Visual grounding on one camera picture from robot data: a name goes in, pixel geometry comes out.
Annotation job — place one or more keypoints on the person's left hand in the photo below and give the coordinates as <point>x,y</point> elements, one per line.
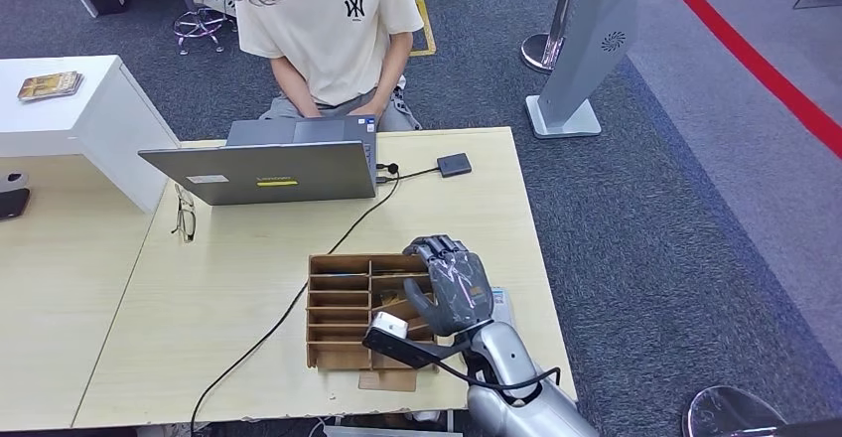
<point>373,110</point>

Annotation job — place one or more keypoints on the stack of golden cards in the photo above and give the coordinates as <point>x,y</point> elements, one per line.
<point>49,86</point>

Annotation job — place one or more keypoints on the small golden card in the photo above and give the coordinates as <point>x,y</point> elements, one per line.
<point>387,298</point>

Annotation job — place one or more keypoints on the flat cardboard piece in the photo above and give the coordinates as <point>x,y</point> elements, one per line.
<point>388,381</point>

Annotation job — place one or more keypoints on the eyeglasses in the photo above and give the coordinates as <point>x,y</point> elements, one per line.
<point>187,223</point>

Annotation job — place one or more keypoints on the round chrome base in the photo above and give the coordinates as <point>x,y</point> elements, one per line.
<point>730,414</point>

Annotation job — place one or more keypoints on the person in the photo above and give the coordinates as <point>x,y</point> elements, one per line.
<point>329,32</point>

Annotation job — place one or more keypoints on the grey laptop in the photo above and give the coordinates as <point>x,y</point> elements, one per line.
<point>263,174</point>

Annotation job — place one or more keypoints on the chrome chair base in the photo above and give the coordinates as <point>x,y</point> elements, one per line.
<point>197,24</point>

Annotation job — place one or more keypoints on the black flat device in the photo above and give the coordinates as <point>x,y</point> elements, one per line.
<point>12,205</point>

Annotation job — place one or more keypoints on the person's right hand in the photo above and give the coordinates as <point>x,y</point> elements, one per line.
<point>310,111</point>

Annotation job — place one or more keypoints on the white cabinet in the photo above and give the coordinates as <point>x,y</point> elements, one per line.
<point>98,125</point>

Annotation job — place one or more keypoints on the person's left forearm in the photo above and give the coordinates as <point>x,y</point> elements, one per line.
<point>389,75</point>

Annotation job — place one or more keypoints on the white plastic box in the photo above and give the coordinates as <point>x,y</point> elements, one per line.
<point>381,432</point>

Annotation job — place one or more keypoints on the grey rounded device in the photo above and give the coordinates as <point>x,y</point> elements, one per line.
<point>12,181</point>

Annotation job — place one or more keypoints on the person's right forearm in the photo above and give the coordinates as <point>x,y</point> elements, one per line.
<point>293,85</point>

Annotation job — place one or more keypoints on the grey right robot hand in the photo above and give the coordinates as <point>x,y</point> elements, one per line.
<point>457,286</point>

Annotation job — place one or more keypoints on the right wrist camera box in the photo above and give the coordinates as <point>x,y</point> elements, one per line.
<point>408,348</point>

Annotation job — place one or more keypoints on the small black USB hub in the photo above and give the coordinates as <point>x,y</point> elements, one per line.
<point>454,165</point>

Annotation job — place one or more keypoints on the wooden card organizer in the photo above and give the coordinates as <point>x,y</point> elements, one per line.
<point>342,355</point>

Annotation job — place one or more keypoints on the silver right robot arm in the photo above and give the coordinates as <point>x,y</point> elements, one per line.
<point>506,355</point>

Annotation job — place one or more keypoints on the white card reader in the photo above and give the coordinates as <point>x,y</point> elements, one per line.
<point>503,302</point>

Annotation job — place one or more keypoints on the chrome stanchion post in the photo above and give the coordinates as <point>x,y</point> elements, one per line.
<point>536,56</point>

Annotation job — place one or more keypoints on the grey kiosk stand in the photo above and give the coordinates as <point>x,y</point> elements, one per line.
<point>585,39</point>

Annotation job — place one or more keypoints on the white shoe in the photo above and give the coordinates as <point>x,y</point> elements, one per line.
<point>214,1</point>

